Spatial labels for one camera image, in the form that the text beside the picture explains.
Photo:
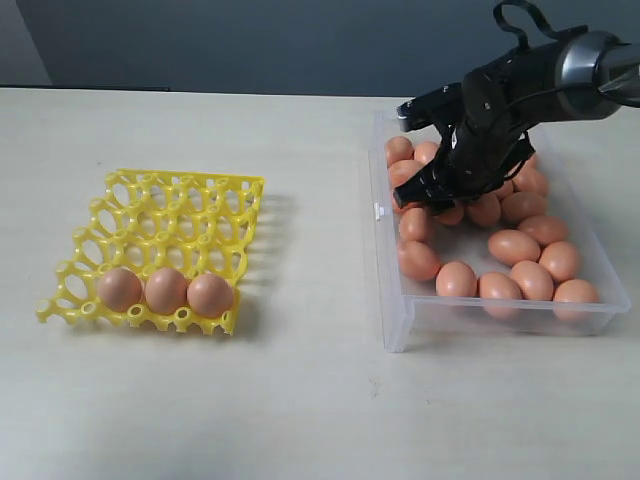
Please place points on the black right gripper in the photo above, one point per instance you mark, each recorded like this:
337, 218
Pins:
473, 163

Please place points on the brown egg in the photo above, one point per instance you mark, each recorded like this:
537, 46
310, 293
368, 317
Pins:
534, 281
452, 216
531, 163
531, 180
505, 190
562, 260
416, 224
485, 211
119, 289
498, 286
522, 205
401, 171
166, 291
398, 148
545, 229
456, 279
425, 152
209, 295
510, 246
574, 291
418, 261

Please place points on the yellow plastic egg tray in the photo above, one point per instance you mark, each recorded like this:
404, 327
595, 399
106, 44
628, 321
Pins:
147, 219

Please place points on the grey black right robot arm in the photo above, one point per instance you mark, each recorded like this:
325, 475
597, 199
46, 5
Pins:
484, 120

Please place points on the clear plastic bin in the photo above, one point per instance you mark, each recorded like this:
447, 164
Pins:
408, 306

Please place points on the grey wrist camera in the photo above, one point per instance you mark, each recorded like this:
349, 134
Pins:
441, 108

